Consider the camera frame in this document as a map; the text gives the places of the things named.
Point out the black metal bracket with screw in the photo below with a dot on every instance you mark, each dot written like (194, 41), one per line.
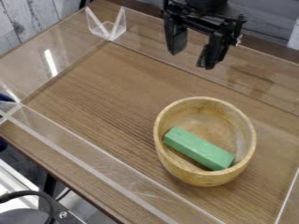
(57, 214)

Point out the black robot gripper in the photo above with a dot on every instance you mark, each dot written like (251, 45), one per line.
(211, 17)

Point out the clear acrylic corner bracket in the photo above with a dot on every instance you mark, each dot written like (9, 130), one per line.
(107, 30)

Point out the clear acrylic tray walls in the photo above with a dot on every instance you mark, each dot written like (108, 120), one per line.
(85, 96)

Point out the brown wooden bowl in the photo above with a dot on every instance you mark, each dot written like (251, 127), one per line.
(219, 123)

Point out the black table leg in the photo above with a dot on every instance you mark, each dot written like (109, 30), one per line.
(49, 185)

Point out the green rectangular block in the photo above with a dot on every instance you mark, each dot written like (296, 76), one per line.
(198, 149)

